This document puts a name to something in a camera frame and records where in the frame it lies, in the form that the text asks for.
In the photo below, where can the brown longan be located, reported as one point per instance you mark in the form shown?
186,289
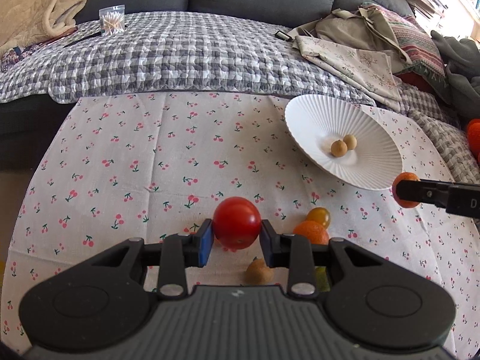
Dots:
258,272
351,141
338,147

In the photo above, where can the yellow orange cherry tomato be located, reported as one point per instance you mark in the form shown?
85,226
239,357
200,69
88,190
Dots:
319,215

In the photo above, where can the thin black stick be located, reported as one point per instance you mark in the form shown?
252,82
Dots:
84,39

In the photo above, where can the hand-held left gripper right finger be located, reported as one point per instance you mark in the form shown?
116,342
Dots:
267,244

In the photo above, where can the reddish brown stick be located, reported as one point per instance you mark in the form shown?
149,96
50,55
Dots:
63,33

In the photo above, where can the grey checked quilt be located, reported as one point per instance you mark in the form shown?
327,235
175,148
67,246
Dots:
168,52

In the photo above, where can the beige floral cloth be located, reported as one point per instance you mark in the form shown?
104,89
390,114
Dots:
348,67

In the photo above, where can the beige fleece blanket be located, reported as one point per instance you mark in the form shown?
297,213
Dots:
30,11

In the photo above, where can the dark floral pouch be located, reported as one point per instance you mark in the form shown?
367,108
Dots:
15,58

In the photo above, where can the orange knitted ball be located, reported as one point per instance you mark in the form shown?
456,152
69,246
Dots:
474,127
476,149

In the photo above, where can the white ribbed plate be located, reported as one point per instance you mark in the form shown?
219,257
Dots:
337,120

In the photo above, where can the red cushion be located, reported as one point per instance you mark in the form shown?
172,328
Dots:
416,80

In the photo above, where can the large mandarin orange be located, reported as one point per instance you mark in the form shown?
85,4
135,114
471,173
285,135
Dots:
310,231

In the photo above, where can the clear bag of cotton swabs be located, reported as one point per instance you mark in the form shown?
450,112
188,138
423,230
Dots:
111,20

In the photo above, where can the beige canvas bag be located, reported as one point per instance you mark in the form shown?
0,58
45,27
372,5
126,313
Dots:
348,30

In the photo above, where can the grey garment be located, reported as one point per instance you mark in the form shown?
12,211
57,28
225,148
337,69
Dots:
461,67

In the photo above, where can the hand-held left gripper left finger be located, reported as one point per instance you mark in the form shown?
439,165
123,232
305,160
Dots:
205,244

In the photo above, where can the striped patterned cushion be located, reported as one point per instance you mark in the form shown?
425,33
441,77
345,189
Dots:
416,41

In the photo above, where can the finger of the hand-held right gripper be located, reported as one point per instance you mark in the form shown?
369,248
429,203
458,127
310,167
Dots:
420,191

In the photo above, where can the cherry print tablecloth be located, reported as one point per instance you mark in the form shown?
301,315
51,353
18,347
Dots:
150,150

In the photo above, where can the small mandarin orange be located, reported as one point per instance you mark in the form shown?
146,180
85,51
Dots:
407,176

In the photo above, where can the red tomato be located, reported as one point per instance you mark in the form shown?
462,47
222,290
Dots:
237,223

